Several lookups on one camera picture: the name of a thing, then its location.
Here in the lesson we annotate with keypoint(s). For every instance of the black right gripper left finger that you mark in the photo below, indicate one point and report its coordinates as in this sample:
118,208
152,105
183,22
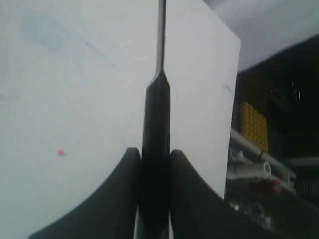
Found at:
109,213

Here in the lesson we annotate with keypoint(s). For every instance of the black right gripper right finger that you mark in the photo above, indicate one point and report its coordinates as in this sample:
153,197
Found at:
197,212

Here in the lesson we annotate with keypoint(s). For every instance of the black knife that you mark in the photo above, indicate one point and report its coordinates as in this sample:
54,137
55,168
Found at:
153,218

